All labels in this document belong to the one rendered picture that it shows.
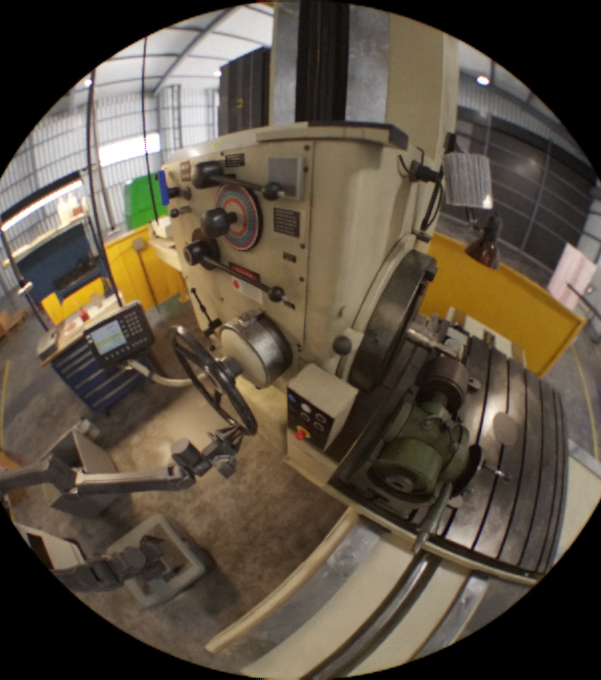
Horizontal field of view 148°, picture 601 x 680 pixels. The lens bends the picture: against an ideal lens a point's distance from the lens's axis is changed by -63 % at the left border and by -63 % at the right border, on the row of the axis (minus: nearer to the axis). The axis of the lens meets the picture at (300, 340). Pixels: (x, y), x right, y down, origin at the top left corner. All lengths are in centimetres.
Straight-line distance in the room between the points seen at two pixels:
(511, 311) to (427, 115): 245
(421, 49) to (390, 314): 108
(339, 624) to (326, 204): 139
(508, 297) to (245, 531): 332
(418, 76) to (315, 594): 202
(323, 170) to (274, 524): 184
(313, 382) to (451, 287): 257
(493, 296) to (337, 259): 266
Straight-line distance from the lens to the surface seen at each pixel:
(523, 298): 303
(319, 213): 43
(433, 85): 110
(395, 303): 62
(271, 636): 121
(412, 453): 60
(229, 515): 186
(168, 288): 341
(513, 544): 122
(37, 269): 240
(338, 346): 46
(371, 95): 114
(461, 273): 290
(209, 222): 52
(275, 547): 182
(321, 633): 124
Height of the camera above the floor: 181
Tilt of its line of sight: 45 degrees down
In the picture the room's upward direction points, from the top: 2 degrees clockwise
